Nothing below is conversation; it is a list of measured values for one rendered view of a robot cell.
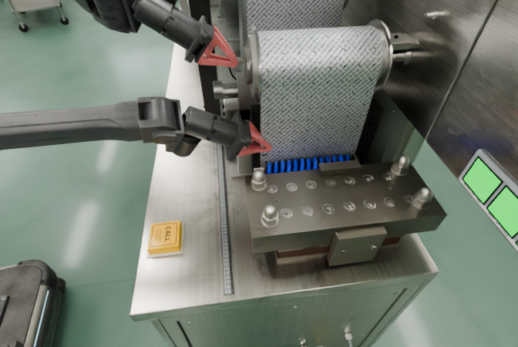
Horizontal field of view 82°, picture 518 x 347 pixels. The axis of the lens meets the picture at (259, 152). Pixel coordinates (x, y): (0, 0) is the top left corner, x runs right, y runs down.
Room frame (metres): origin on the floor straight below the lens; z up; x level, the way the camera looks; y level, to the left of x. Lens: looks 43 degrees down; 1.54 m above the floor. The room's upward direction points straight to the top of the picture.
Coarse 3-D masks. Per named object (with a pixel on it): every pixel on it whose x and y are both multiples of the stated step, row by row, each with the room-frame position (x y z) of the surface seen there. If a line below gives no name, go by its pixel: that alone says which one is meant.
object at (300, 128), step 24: (312, 96) 0.52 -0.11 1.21; (336, 96) 0.53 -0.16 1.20; (360, 96) 0.53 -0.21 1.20; (264, 120) 0.51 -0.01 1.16; (288, 120) 0.51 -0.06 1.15; (312, 120) 0.52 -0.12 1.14; (336, 120) 0.53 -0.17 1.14; (360, 120) 0.53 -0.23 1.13; (288, 144) 0.51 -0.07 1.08; (312, 144) 0.52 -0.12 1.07; (336, 144) 0.53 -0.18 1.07
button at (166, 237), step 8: (152, 224) 0.40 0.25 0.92; (160, 224) 0.40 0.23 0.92; (168, 224) 0.40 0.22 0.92; (176, 224) 0.40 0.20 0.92; (152, 232) 0.38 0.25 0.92; (160, 232) 0.38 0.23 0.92; (168, 232) 0.38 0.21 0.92; (176, 232) 0.38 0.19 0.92; (152, 240) 0.36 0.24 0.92; (160, 240) 0.36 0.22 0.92; (168, 240) 0.36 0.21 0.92; (176, 240) 0.36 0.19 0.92; (152, 248) 0.34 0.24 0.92; (160, 248) 0.34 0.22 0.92; (168, 248) 0.34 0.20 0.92; (176, 248) 0.35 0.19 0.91
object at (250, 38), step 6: (252, 36) 0.57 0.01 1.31; (252, 42) 0.55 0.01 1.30; (384, 42) 0.57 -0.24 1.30; (252, 48) 0.54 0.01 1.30; (384, 48) 0.56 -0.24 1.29; (252, 54) 0.53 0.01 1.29; (384, 54) 0.55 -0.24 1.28; (252, 60) 0.52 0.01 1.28; (384, 60) 0.55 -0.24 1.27; (252, 66) 0.52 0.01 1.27; (252, 72) 0.52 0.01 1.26; (252, 78) 0.53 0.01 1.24; (378, 78) 0.55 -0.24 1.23; (252, 84) 0.53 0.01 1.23; (252, 90) 0.53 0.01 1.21
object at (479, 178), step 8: (480, 160) 0.33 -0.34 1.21; (472, 168) 0.34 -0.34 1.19; (480, 168) 0.32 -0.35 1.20; (488, 168) 0.31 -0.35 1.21; (472, 176) 0.33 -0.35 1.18; (480, 176) 0.32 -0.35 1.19; (488, 176) 0.31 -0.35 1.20; (472, 184) 0.32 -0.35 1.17; (480, 184) 0.31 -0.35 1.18; (488, 184) 0.30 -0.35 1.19; (496, 184) 0.29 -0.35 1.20; (480, 192) 0.30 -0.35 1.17; (488, 192) 0.29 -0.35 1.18
